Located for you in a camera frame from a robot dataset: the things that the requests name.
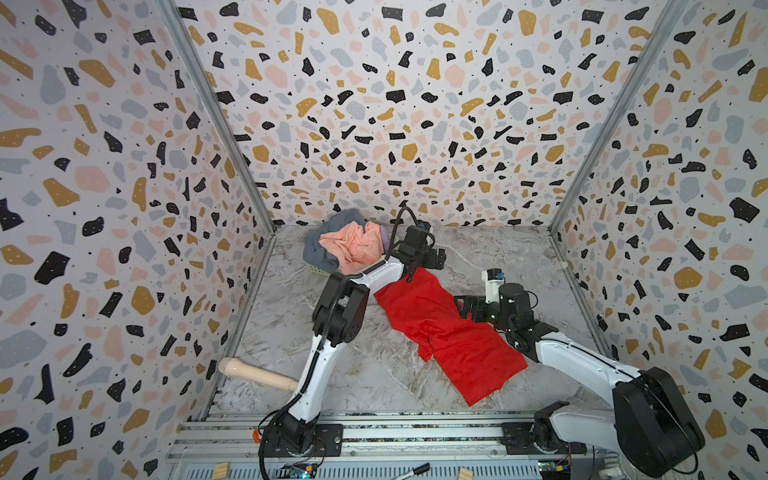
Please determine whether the green circuit board left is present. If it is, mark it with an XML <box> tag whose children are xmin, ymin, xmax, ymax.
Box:
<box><xmin>276</xmin><ymin>463</ymin><xmax>319</xmax><ymax>480</ymax></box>

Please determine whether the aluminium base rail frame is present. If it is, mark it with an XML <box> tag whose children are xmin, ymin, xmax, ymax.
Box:
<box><xmin>167</xmin><ymin>411</ymin><xmax>605</xmax><ymax>479</ymax></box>

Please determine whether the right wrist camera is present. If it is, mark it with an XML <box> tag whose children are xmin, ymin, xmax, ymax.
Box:
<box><xmin>481</xmin><ymin>268</ymin><xmax>505</xmax><ymax>304</ymax></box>

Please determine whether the red t shirt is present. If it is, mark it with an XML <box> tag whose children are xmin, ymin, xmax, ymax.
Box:
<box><xmin>375</xmin><ymin>268</ymin><xmax>527</xmax><ymax>406</ymax></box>

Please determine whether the black marker pen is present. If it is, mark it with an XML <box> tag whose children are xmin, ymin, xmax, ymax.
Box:
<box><xmin>393</xmin><ymin>463</ymin><xmax>431</xmax><ymax>480</ymax></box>

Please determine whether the circuit board right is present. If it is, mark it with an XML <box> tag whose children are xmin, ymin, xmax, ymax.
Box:
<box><xmin>537</xmin><ymin>461</ymin><xmax>571</xmax><ymax>480</ymax></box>

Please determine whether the lavender t shirt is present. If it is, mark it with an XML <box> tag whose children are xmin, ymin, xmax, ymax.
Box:
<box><xmin>379</xmin><ymin>225</ymin><xmax>390</xmax><ymax>251</ymax></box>

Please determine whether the small wooden block left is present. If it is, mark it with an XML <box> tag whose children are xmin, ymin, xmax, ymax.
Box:
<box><xmin>211</xmin><ymin>462</ymin><xmax>230</xmax><ymax>480</ymax></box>

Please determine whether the beige wooden handle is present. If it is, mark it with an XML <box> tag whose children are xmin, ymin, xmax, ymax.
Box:
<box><xmin>217</xmin><ymin>357</ymin><xmax>298</xmax><ymax>391</ymax></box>

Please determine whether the grey t shirt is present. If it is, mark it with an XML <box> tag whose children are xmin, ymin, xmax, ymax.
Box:
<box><xmin>303</xmin><ymin>209</ymin><xmax>365</xmax><ymax>273</ymax></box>

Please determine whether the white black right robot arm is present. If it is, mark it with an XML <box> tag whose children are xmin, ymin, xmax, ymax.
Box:
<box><xmin>454</xmin><ymin>279</ymin><xmax>705</xmax><ymax>479</ymax></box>

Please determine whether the pink t shirt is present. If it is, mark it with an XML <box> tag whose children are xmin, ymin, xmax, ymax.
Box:
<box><xmin>319</xmin><ymin>221</ymin><xmax>384</xmax><ymax>274</ymax></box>

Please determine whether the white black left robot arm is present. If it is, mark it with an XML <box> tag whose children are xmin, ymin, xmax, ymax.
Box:
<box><xmin>259</xmin><ymin>221</ymin><xmax>446</xmax><ymax>456</ymax></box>

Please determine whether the green perforated plastic basket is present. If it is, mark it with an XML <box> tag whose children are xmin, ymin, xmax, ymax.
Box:
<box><xmin>308</xmin><ymin>264</ymin><xmax>330</xmax><ymax>276</ymax></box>

